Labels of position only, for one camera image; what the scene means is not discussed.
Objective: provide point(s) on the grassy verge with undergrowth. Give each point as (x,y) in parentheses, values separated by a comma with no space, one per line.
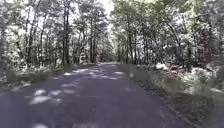
(30,76)
(186,90)

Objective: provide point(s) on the grey asphalt road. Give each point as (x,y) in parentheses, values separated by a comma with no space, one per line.
(100,100)

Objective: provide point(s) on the wood of trees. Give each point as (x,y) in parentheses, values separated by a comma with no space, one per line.
(50,33)
(166,30)

